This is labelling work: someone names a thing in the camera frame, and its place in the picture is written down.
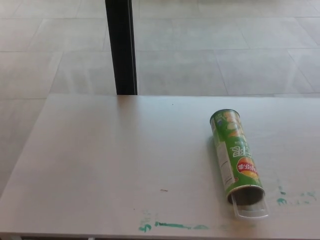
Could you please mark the green chips canister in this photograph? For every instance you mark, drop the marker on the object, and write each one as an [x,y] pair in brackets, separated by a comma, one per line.
[231,147]

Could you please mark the clear plastic chips tray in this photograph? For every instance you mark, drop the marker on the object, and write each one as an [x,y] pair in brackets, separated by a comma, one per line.
[252,212]

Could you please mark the black vertical pillar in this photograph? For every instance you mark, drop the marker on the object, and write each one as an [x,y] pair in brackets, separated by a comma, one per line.
[121,47]

